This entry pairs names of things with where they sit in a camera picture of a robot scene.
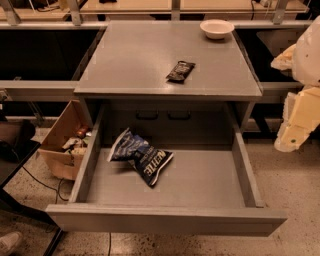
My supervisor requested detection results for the black drawer handle right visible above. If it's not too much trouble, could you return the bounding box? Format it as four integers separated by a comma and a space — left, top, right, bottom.
167, 111, 191, 121

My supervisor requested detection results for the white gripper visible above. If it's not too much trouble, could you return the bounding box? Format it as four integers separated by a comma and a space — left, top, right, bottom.
271, 16, 320, 152

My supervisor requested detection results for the white shoe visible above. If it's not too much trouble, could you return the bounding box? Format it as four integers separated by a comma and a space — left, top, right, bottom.
0, 231, 23, 256

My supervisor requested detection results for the small black snack bag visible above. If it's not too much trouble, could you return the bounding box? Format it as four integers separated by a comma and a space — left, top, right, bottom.
166, 61, 196, 82

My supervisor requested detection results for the cardboard box with trash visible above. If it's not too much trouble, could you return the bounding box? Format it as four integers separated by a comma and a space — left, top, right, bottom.
38, 100, 90, 180

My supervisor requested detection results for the black floor cable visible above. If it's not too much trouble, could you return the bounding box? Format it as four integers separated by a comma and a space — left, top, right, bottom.
9, 146, 70, 205

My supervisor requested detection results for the grey cabinet counter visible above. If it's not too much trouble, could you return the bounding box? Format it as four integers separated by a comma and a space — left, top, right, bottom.
75, 21, 262, 148

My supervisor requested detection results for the dark table at left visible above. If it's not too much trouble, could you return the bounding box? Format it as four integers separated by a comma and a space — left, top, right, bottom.
0, 140, 63, 256

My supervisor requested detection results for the open grey top drawer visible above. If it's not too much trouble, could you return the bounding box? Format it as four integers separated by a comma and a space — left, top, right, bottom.
46, 107, 287, 236

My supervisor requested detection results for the blue kettle chip bag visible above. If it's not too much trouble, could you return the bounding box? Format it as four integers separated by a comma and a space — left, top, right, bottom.
107, 128, 173, 187

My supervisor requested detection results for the black drawer handle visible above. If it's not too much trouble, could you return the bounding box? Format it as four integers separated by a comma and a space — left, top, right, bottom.
167, 111, 191, 121
135, 111, 159, 120

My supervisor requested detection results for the black drawer handle left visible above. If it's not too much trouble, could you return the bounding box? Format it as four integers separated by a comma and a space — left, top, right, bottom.
135, 111, 159, 120

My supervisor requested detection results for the white bowl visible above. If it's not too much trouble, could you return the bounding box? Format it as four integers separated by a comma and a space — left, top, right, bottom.
200, 19, 234, 40

